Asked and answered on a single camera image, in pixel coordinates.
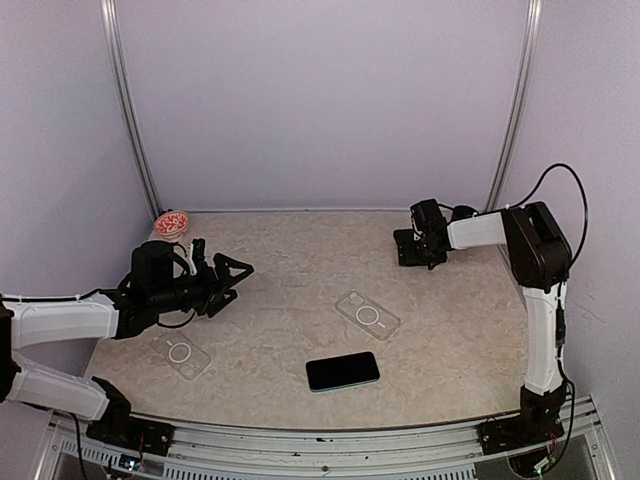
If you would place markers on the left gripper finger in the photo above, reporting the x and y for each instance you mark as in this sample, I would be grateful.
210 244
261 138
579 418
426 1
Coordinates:
220 301
229 271

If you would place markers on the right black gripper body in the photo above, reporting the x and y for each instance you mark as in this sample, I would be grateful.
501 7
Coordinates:
406 240

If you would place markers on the right aluminium frame post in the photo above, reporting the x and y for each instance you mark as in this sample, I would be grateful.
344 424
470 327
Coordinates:
525 68

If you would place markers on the dark green cup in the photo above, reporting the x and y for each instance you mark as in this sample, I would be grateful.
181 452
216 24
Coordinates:
460 212

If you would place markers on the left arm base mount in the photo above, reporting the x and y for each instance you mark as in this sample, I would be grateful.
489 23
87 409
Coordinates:
118 427

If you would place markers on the red white patterned bowl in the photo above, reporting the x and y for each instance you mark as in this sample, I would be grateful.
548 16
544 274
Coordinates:
171 225

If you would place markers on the aluminium frame post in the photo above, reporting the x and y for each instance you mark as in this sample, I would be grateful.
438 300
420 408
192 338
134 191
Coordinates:
108 9
525 68

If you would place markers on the front aluminium rail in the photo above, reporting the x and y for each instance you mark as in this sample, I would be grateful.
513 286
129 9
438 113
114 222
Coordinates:
207 451

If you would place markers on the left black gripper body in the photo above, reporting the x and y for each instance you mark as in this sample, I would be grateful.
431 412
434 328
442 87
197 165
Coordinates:
194 285

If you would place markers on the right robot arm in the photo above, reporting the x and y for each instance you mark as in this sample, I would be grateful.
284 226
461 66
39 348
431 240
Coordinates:
539 257

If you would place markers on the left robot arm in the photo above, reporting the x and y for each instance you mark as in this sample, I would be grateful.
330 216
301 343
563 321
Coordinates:
164 278

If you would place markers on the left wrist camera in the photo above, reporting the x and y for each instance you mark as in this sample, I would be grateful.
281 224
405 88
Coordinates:
196 255

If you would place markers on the left aluminium frame post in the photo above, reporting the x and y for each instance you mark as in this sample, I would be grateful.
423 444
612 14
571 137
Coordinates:
108 9

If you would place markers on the teal-edged smartphone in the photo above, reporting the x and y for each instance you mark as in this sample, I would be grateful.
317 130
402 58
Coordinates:
344 371

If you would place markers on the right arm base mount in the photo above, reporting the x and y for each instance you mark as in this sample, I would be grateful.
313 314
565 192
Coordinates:
534 424

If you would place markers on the clear magsafe case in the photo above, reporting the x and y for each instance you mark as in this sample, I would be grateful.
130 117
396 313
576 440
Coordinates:
367 314
181 354

